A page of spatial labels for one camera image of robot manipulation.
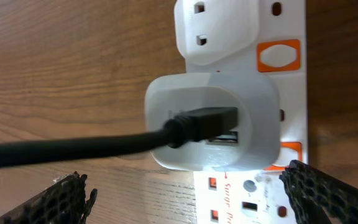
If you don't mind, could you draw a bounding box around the black charger cable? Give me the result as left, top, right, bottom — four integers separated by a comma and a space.
0, 106, 239, 170

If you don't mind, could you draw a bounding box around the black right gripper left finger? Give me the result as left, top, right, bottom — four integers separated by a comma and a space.
0, 172, 98, 224

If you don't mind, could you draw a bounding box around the white USB charger adapter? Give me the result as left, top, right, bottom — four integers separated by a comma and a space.
145, 73, 280, 171

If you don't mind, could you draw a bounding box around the white power strip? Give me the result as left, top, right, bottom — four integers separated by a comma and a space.
174, 0, 308, 223

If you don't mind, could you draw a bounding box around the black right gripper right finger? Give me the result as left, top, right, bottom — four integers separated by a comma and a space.
279, 160, 358, 224

